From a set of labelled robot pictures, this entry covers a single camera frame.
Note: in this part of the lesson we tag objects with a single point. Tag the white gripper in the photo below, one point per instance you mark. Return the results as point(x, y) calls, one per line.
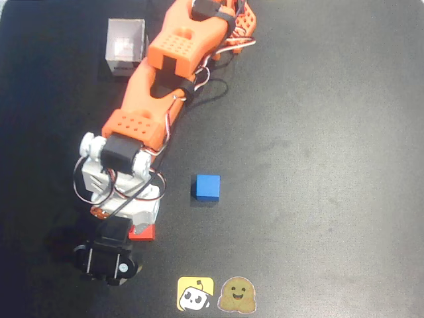
point(146, 213)

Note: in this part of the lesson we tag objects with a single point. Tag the red cube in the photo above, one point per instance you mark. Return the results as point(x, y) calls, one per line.
point(145, 234)

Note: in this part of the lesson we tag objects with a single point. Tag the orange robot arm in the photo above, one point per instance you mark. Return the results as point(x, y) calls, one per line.
point(142, 99)

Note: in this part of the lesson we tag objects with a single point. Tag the blue cube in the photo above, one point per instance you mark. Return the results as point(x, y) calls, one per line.
point(207, 187)

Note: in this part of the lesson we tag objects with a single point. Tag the yellow robot sticker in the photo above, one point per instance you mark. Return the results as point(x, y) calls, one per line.
point(195, 294)

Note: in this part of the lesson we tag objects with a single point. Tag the hugging face sticker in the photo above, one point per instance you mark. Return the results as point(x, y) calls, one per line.
point(236, 294)

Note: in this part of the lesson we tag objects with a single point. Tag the white open cardboard box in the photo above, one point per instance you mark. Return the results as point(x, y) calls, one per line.
point(124, 46)

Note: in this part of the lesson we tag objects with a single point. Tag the black table mat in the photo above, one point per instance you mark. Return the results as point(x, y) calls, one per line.
point(314, 165)

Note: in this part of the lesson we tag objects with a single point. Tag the black gripper-mounted camera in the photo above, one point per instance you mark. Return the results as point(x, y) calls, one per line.
point(102, 258)

